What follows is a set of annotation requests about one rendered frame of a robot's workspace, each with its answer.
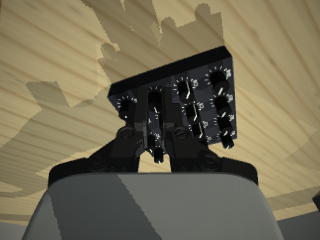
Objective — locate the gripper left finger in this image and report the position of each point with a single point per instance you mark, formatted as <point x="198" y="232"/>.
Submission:
<point x="122" y="154"/>

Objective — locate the black knob box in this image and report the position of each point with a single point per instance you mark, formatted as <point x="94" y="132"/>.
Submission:
<point x="204" y="74"/>

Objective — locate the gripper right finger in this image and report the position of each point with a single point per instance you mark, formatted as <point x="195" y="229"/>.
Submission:
<point x="186" y="153"/>

